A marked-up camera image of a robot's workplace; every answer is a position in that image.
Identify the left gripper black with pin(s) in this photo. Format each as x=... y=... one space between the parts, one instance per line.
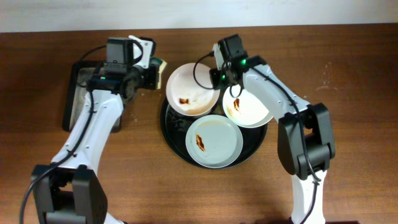
x=152 y=76

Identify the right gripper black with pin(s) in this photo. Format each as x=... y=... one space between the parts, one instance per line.
x=216 y=78

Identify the green and yellow sponge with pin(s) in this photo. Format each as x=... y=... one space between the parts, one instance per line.
x=159 y=67

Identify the white plate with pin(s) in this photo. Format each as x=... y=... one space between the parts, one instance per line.
x=245 y=110

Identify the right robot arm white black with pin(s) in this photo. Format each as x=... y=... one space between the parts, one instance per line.
x=305 y=137

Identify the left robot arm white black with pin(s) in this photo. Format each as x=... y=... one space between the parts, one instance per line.
x=68 y=190

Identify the black rectangular soapy water tray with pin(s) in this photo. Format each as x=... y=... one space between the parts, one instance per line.
x=87 y=75

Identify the light blue plate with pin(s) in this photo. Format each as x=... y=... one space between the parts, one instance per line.
x=214 y=141

